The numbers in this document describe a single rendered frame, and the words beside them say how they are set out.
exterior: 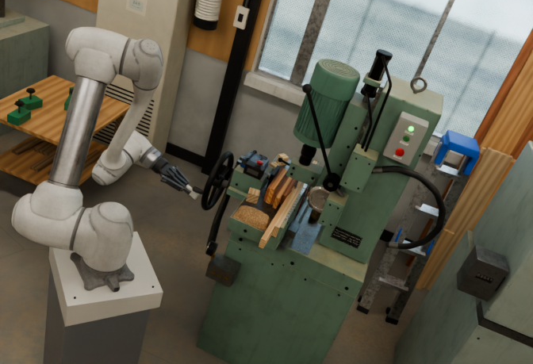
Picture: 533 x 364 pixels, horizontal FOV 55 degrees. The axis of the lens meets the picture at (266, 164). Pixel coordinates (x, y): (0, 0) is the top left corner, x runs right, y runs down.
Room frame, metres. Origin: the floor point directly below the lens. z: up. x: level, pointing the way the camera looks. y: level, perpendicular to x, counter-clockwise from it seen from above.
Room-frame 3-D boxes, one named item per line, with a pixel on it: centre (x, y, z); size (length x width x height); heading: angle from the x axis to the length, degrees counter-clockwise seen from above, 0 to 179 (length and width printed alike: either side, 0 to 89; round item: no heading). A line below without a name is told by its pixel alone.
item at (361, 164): (1.67, -0.33, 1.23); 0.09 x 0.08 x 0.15; 80
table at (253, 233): (1.86, -0.04, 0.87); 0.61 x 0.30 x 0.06; 170
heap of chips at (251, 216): (1.61, -0.01, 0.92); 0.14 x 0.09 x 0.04; 80
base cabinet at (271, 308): (1.84, -0.27, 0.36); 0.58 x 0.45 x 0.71; 80
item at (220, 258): (1.63, 0.04, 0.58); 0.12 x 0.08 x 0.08; 80
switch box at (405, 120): (1.66, -0.44, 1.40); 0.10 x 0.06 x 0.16; 80
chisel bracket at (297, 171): (1.85, -0.17, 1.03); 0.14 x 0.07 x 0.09; 80
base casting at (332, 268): (1.84, -0.27, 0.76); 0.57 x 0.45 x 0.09; 80
